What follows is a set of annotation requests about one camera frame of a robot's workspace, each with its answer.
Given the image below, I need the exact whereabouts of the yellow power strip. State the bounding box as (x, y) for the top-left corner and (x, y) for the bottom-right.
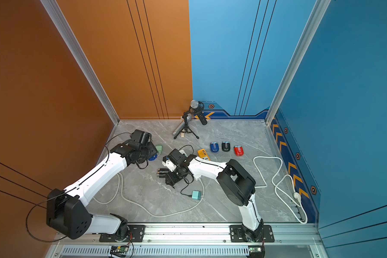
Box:
(198, 148), (210, 160)

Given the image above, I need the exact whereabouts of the black cable black shaver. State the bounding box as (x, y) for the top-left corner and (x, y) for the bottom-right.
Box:
(180, 180), (194, 197)

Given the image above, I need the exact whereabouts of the white strip power cable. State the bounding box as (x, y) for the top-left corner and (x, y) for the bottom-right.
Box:
(91, 170), (205, 218)

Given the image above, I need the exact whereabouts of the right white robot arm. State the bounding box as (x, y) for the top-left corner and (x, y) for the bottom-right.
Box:
(162, 149), (264, 243)

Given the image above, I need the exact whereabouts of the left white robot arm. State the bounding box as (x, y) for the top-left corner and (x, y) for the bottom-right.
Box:
(46, 130), (158, 241)

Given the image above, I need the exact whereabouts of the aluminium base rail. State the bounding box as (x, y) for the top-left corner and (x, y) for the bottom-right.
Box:
(46, 223), (328, 258)

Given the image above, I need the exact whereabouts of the black tripod stand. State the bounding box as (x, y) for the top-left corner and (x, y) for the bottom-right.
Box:
(172, 111), (199, 139)

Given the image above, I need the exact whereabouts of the teal charger white strip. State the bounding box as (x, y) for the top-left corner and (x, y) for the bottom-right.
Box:
(191, 190), (202, 201)

